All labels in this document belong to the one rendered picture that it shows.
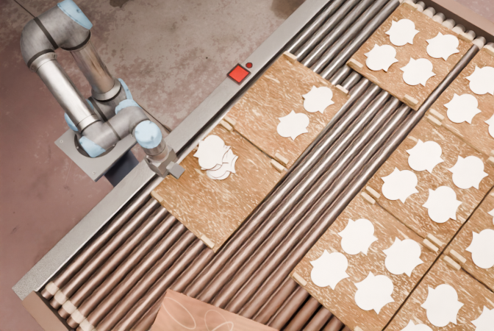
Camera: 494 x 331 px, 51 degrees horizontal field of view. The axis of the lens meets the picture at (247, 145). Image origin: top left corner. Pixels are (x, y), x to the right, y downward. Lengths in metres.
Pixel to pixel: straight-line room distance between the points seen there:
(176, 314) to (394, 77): 1.25
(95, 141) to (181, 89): 1.71
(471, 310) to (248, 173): 0.91
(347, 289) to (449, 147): 0.68
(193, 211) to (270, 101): 0.55
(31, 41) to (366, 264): 1.34
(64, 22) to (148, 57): 1.76
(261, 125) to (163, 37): 1.64
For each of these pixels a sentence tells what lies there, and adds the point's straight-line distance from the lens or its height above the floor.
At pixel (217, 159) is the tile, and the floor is 1.00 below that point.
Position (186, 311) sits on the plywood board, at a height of 1.04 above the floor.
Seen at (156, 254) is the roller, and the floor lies 0.92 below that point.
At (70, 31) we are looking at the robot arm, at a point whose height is 1.48.
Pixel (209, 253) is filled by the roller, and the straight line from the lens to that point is 1.93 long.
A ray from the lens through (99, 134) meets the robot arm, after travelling 1.67.
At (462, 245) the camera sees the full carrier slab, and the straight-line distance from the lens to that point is 1.99.
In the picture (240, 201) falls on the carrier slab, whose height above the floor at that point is 0.94.
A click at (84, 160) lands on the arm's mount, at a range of 2.22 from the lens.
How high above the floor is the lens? 2.78
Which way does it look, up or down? 65 degrees down
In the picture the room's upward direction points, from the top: 11 degrees counter-clockwise
